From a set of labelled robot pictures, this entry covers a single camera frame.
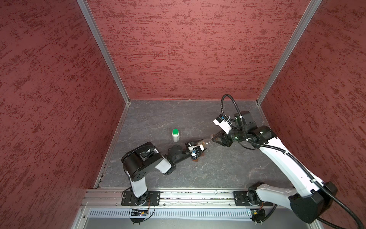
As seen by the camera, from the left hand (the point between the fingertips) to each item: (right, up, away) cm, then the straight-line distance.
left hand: (203, 143), depth 83 cm
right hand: (+5, +4, -11) cm, 13 cm away
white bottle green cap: (-17, +4, +7) cm, 19 cm away
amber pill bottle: (0, +1, -4) cm, 4 cm away
